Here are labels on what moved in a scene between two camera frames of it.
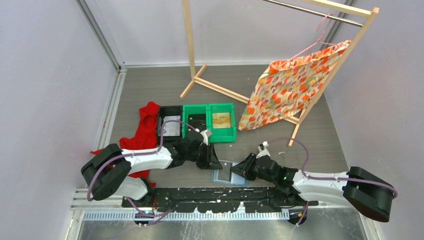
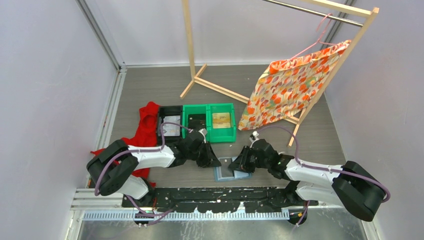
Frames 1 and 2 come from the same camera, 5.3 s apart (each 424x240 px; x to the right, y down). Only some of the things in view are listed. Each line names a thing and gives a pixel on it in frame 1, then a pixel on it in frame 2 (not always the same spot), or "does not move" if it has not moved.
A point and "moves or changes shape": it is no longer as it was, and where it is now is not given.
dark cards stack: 197,121 does not move
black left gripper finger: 204,160 does not move
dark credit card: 224,173 moves or changes shape
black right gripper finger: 250,174 -> 246,167
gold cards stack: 221,120 does not move
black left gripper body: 192,155 does not move
